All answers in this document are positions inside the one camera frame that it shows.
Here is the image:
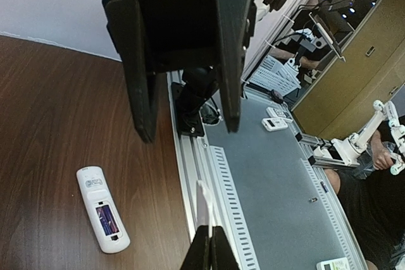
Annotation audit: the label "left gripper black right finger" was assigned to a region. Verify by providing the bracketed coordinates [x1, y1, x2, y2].
[211, 226, 240, 270]

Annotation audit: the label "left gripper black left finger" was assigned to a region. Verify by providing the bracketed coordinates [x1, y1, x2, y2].
[180, 226, 211, 270]

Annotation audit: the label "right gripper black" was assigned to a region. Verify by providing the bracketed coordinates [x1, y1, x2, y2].
[104, 0, 256, 144]

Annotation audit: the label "white battery cover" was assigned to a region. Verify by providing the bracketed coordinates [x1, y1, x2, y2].
[196, 180, 214, 238]

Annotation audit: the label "blue battery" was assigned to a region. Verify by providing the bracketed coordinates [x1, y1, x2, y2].
[96, 206, 112, 236]
[103, 205, 119, 233]

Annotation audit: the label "white remote control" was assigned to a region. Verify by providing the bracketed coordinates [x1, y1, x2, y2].
[76, 166, 130, 254]

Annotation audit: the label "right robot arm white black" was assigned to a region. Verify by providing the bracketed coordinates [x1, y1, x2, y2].
[102, 0, 256, 143]

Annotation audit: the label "white plastic basket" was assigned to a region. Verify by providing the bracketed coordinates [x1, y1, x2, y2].
[249, 55, 301, 96]

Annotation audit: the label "small white device background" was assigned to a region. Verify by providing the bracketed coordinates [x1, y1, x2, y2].
[261, 118, 289, 132]

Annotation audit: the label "human operator dark clothes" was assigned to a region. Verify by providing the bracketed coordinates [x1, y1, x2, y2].
[324, 121, 405, 270]

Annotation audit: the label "yellow wooden cabinet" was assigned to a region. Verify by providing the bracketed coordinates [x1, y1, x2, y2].
[293, 0, 404, 139]

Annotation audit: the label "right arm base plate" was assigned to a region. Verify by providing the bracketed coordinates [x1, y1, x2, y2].
[171, 82, 205, 138]

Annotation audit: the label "front aluminium rail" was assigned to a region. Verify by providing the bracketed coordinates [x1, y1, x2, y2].
[173, 88, 366, 269]

